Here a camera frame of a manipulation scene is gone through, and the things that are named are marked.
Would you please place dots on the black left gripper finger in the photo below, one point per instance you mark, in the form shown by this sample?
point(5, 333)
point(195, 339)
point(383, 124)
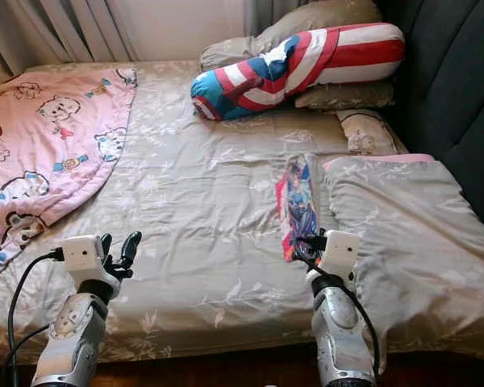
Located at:
point(106, 245)
point(132, 247)

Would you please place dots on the colourful comic book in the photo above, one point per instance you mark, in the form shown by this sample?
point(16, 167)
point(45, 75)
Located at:
point(298, 201)

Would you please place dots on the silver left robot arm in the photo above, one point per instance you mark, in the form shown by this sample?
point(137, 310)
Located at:
point(68, 339)

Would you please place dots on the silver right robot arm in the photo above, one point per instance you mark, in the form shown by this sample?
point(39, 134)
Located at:
point(343, 339)

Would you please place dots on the grey floral bed sheet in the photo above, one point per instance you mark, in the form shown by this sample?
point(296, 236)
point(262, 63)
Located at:
point(210, 226)

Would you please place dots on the pink cartoon print blanket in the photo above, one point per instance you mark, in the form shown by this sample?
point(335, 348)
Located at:
point(48, 153)

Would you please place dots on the grey floral duvet pink lining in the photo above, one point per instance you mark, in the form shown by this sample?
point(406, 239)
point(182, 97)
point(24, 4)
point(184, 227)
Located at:
point(419, 234)

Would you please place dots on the small cartoon print pillow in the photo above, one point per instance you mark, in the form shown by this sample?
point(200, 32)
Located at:
point(371, 133)

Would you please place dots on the flat grey pillow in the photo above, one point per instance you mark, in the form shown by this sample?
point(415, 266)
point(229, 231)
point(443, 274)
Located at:
point(351, 95)

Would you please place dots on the red white blue bolster pillow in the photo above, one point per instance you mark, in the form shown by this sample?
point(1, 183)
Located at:
point(298, 71)

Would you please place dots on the dark grey padded headboard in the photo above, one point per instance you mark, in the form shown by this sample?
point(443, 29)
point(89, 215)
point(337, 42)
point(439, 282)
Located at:
point(452, 89)

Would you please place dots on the grey curtain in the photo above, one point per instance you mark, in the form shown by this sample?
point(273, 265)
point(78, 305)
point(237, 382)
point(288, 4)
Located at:
point(270, 14)
point(56, 28)

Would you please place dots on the large plump grey pillow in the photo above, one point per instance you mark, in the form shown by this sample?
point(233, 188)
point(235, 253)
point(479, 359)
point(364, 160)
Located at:
point(323, 18)

